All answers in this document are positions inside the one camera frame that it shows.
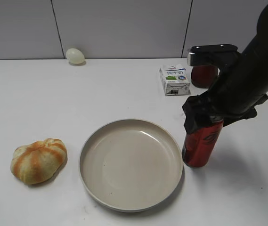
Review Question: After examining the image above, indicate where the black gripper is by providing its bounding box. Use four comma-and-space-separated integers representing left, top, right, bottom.
182, 65, 268, 134

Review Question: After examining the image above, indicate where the red cola can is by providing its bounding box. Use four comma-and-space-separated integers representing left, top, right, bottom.
182, 120, 224, 168

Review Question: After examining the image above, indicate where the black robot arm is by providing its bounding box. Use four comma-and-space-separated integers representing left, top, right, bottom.
183, 5, 268, 134

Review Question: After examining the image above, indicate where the beige round plate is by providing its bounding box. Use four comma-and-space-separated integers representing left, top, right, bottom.
79, 119, 184, 212

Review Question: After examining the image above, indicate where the dark red apple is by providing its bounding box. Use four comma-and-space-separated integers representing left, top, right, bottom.
191, 65, 218, 89

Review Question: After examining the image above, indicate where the small white milk carton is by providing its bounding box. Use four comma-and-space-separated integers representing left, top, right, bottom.
159, 64, 190, 96

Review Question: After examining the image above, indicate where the white egg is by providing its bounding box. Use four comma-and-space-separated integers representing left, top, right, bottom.
65, 48, 85, 65

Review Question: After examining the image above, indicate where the orange striped bread roll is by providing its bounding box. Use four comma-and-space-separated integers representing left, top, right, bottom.
10, 138, 67, 185

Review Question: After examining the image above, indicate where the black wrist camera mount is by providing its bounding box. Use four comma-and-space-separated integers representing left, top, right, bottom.
187, 44, 240, 70

